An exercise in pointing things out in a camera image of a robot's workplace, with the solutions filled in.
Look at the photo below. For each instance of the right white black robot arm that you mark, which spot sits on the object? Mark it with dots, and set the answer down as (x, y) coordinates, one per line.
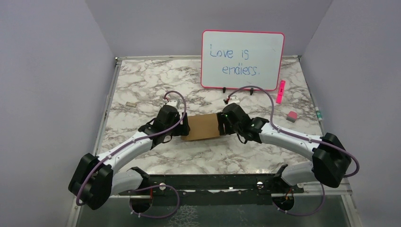
(326, 163)

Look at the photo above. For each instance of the pink highlighter marker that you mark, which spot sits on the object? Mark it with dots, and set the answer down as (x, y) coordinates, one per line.
(280, 92)

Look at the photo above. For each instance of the green white marker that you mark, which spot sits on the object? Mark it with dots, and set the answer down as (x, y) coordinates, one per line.
(318, 114)

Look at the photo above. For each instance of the small wooden block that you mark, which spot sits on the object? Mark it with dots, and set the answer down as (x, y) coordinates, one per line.
(130, 104)

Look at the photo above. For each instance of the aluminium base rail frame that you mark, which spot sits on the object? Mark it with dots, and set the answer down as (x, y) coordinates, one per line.
(223, 201)

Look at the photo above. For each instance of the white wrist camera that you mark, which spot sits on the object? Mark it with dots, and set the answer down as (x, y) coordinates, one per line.
(232, 100)
(173, 103)

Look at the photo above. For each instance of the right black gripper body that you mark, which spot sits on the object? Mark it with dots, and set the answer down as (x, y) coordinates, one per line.
(233, 128)

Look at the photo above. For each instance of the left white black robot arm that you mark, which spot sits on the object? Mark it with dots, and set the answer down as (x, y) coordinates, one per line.
(96, 178)

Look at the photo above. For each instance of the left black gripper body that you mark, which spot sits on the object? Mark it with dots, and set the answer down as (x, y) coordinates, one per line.
(175, 132)

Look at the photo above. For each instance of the pink framed whiteboard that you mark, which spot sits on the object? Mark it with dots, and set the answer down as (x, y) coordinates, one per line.
(233, 59)

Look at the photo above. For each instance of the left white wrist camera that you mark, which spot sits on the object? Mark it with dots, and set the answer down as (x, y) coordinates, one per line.
(173, 103)

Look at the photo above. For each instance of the brown cardboard box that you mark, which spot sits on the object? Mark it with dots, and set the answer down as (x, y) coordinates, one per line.
(204, 126)

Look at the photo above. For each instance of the pink grey eraser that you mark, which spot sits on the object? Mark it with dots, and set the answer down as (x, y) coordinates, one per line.
(291, 116)

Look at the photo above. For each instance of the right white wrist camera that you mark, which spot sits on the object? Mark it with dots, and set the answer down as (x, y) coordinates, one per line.
(232, 100)

